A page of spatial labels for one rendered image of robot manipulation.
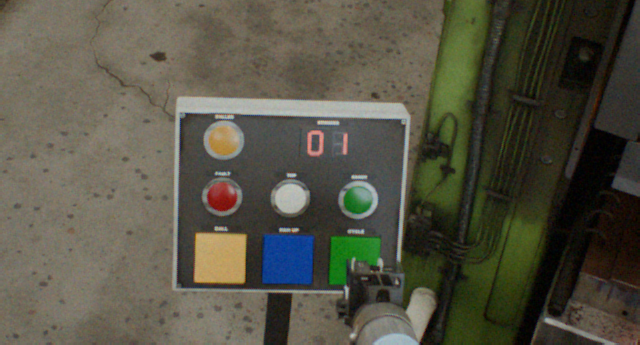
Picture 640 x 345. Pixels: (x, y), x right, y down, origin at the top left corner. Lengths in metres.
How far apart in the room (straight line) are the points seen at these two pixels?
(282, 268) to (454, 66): 0.41
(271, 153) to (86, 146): 1.68
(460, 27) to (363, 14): 2.03
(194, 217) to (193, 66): 1.88
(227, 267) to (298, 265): 0.11
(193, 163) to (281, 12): 2.12
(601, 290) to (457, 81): 0.39
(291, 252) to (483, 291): 0.54
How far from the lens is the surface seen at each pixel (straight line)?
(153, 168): 3.38
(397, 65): 3.75
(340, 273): 1.86
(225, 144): 1.79
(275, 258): 1.85
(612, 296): 1.99
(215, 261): 1.84
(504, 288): 2.26
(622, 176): 1.81
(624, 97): 1.72
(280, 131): 1.80
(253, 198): 1.82
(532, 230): 2.14
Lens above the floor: 2.42
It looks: 45 degrees down
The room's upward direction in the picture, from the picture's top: 7 degrees clockwise
